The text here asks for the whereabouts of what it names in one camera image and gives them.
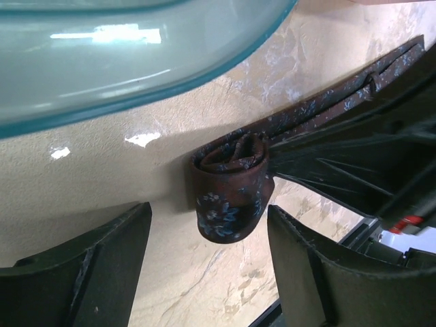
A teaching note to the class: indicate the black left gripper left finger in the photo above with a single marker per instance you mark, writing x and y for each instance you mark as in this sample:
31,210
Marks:
90,280

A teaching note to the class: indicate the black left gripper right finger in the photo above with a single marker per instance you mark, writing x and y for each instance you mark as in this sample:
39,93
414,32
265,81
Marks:
340,279

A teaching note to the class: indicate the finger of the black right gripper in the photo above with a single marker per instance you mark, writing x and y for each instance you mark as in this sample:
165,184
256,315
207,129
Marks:
387,184
392,135

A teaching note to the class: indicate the brown floral necktie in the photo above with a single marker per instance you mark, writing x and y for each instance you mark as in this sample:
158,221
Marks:
231,181

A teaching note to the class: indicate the pink divided organizer tray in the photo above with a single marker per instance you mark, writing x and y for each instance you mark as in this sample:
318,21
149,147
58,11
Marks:
382,2

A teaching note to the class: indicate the teal plastic container lid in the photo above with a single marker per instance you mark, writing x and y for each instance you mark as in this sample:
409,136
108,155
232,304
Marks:
64,62

